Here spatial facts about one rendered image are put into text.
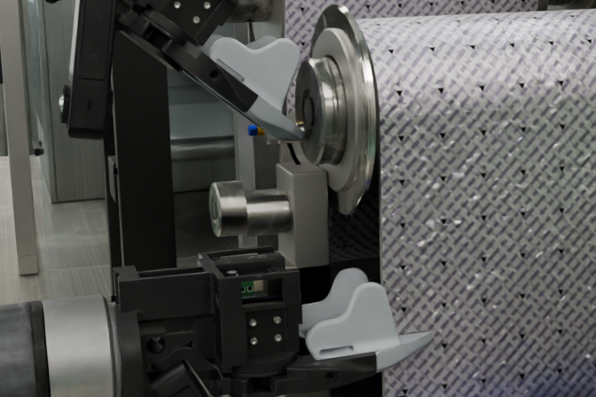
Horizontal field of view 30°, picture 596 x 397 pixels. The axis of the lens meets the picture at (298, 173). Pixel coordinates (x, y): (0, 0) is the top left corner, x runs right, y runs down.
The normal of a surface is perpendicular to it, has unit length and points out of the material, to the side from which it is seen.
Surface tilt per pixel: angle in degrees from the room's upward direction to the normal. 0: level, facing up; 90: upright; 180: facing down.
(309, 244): 90
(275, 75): 90
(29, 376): 84
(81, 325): 44
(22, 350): 61
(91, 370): 87
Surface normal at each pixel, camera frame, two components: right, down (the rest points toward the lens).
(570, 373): 0.26, 0.17
